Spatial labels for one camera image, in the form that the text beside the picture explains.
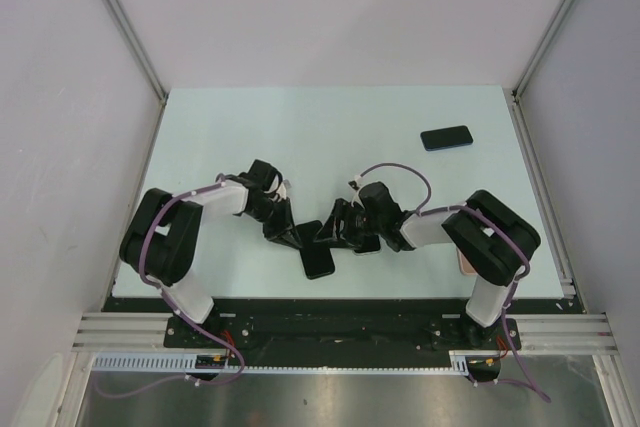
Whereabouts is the pink phone case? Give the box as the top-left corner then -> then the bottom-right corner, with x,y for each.
457,250 -> 477,276

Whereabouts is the right aluminium frame post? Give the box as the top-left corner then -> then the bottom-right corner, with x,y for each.
511,0 -> 578,102

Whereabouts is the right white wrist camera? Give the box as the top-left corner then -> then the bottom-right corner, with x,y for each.
348,175 -> 362,206

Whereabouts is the aluminium front rail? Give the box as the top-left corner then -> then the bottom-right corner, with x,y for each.
72,312 -> 174,351

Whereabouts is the black phone case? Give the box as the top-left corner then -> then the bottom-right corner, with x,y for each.
297,220 -> 335,280

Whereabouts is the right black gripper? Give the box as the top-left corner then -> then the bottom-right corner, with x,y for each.
312,198 -> 383,251

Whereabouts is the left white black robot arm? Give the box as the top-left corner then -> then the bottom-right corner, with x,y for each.
119,159 -> 303,347

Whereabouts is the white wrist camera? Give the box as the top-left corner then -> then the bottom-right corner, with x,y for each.
348,175 -> 362,206
272,179 -> 291,200

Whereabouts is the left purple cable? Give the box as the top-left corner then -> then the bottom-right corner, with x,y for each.
94,174 -> 247,401

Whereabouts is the aluminium frame post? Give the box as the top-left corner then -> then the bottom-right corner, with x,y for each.
102,0 -> 168,106
511,0 -> 578,102

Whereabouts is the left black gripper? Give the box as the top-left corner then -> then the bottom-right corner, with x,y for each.
247,197 -> 303,250

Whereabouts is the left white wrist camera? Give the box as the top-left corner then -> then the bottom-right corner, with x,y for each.
272,179 -> 291,200

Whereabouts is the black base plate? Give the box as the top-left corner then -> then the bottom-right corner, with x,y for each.
102,296 -> 586,353

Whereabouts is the white slotted cable duct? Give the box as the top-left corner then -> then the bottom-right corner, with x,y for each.
93,349 -> 499,375

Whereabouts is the black teal phone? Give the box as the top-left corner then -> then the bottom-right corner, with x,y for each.
353,236 -> 381,255

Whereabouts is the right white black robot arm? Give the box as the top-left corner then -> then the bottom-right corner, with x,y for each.
313,182 -> 541,348

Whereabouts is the dark blue phone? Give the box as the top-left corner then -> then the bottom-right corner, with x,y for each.
420,125 -> 474,152

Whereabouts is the clear phone case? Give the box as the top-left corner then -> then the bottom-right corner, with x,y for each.
353,238 -> 381,255

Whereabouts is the left aluminium frame post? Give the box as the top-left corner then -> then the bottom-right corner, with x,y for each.
102,0 -> 168,106

